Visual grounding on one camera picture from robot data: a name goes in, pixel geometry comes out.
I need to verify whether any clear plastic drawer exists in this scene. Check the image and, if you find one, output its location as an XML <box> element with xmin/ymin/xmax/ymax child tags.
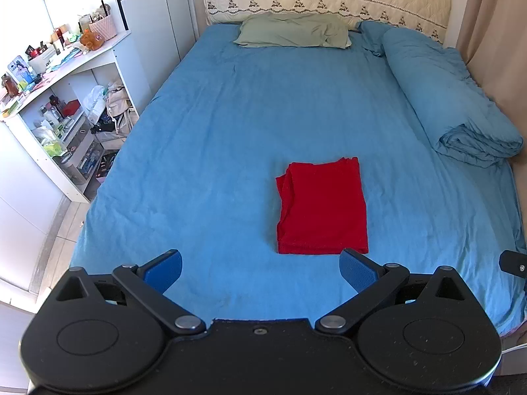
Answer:
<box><xmin>53</xmin><ymin>139</ymin><xmax>104</xmax><ymax>185</ymax></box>

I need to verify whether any pink striped container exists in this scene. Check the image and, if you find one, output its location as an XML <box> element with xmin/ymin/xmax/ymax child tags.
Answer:
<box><xmin>89</xmin><ymin>12</ymin><xmax>119</xmax><ymax>42</ymax></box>

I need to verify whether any white box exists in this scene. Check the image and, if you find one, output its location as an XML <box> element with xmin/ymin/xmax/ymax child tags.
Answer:
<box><xmin>28</xmin><ymin>44</ymin><xmax>57</xmax><ymax>74</ymax></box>

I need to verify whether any white wardrobe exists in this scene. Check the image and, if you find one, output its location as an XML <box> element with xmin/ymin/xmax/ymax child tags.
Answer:
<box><xmin>108</xmin><ymin>0</ymin><xmax>207</xmax><ymax>117</ymax></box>

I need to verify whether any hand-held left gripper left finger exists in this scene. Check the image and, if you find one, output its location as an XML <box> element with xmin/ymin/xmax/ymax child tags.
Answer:
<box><xmin>55</xmin><ymin>249</ymin><xmax>207</xmax><ymax>337</ymax></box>

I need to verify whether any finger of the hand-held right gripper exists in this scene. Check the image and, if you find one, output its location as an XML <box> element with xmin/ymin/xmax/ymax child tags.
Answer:
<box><xmin>498</xmin><ymin>250</ymin><xmax>527</xmax><ymax>276</ymax></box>

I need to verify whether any green packet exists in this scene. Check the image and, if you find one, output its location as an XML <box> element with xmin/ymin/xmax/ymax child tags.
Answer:
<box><xmin>40</xmin><ymin>139</ymin><xmax>65</xmax><ymax>158</ymax></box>

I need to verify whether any white plastic bag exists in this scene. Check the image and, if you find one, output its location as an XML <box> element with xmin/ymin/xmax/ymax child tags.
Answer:
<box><xmin>83</xmin><ymin>85</ymin><xmax>108</xmax><ymax>113</ymax></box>

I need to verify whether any bed with blue sheet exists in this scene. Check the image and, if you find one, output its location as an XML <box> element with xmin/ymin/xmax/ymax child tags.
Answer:
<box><xmin>69</xmin><ymin>21</ymin><xmax>527</xmax><ymax>337</ymax></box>

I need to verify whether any green pillow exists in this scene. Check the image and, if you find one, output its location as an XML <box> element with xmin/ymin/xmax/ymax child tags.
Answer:
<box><xmin>233</xmin><ymin>12</ymin><xmax>352</xmax><ymax>49</ymax></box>

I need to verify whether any white shelf unit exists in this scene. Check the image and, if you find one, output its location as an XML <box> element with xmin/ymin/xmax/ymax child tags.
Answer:
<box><xmin>0</xmin><ymin>29</ymin><xmax>141</xmax><ymax>203</ymax></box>

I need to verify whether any blue rolled duvet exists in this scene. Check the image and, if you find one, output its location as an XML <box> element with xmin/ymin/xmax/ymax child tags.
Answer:
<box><xmin>357</xmin><ymin>20</ymin><xmax>524</xmax><ymax>169</ymax></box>

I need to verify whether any red garment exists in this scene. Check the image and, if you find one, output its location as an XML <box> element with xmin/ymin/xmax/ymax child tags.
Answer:
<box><xmin>275</xmin><ymin>156</ymin><xmax>370</xmax><ymax>255</ymax></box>

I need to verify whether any picture card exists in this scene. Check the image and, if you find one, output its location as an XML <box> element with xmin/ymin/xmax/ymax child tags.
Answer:
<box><xmin>7</xmin><ymin>55</ymin><xmax>34</xmax><ymax>86</ymax></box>

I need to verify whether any brown teddy bear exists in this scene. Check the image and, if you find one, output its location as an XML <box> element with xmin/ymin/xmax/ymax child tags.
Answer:
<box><xmin>80</xmin><ymin>30</ymin><xmax>104</xmax><ymax>52</ymax></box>

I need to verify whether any beige curtain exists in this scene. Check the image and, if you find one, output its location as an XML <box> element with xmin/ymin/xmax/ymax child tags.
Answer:
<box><xmin>456</xmin><ymin>0</ymin><xmax>527</xmax><ymax>105</ymax></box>

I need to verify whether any beige bag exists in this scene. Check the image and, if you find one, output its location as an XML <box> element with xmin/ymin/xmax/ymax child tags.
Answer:
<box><xmin>105</xmin><ymin>84</ymin><xmax>140</xmax><ymax>133</ymax></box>

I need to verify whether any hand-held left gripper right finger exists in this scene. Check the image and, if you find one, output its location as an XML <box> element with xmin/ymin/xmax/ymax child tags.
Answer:
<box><xmin>315</xmin><ymin>248</ymin><xmax>471</xmax><ymax>337</ymax></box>

